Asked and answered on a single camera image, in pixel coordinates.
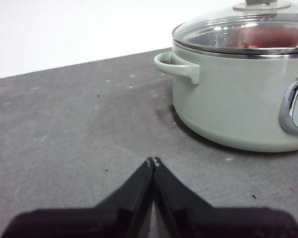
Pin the small orange pumpkin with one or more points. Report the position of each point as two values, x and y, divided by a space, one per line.
245 44

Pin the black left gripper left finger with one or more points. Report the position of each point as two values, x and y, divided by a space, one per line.
119 215

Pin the pale green electric pot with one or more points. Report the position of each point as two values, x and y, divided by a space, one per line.
233 99

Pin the glass lid with green knob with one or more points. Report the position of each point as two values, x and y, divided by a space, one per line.
213 29

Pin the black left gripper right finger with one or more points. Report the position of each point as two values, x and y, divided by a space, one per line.
188 218

